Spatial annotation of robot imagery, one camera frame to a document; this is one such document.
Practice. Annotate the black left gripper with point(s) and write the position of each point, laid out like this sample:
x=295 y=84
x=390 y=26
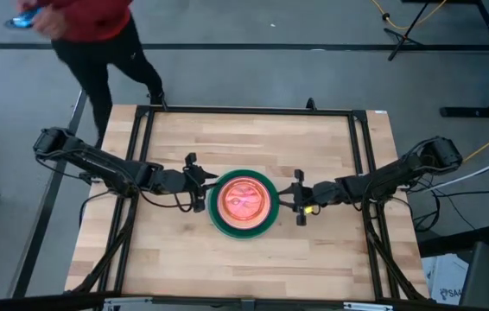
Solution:
x=194 y=185

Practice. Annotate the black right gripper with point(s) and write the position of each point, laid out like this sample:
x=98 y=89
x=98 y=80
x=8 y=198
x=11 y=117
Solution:
x=302 y=196

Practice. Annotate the translucent orange plastic plate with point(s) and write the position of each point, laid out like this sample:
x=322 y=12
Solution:
x=244 y=203

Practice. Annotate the dark green plastic plate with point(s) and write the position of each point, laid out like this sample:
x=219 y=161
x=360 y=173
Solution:
x=244 y=234

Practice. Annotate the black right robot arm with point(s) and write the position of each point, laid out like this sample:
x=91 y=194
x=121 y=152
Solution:
x=391 y=173

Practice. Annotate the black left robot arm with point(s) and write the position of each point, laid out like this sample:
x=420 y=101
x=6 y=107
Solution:
x=97 y=164

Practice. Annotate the yellow tape tag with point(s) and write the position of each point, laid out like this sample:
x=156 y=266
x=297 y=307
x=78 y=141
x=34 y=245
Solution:
x=308 y=210

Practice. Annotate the person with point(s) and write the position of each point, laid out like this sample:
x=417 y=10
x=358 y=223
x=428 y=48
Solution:
x=93 y=56

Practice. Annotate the white cardboard box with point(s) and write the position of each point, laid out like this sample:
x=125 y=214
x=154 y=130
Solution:
x=447 y=276

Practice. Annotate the black tripod stand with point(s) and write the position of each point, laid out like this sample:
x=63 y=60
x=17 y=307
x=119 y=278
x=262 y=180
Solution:
x=402 y=39

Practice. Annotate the blue phone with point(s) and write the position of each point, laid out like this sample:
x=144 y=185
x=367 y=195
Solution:
x=22 y=19

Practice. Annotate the black aluminium table frame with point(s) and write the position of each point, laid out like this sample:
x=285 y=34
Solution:
x=357 y=142

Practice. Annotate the black floor rail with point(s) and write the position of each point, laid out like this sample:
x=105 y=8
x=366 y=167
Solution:
x=46 y=207

